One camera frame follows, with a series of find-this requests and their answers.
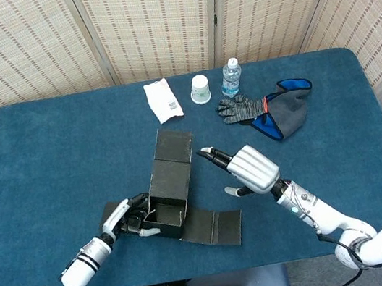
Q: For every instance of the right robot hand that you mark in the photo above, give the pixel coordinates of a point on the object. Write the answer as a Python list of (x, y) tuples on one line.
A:
[(254, 169)]

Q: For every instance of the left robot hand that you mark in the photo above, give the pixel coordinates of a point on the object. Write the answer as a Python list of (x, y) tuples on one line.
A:
[(115, 216)]

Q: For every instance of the black paper box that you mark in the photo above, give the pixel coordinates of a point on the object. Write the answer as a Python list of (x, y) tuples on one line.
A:
[(171, 175)]

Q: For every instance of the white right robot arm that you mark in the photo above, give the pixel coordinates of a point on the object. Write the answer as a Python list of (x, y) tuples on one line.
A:
[(328, 215)]

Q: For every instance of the grey striped knit glove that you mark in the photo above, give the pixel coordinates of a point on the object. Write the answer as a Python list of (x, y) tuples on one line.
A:
[(244, 110)]

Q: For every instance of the grey blue-lined beanie hat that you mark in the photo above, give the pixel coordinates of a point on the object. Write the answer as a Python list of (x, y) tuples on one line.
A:
[(292, 111)]

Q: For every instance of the clear water bottle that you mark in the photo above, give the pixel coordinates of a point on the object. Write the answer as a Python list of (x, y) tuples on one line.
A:
[(231, 81)]

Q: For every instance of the white paper cup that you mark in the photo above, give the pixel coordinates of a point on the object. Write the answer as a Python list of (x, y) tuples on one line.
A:
[(200, 90)]

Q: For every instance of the white plastic packet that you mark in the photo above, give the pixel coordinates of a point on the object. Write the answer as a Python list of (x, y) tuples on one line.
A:
[(163, 100)]

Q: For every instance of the woven bamboo folding screen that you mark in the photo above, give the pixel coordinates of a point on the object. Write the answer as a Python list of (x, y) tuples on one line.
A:
[(156, 20)]

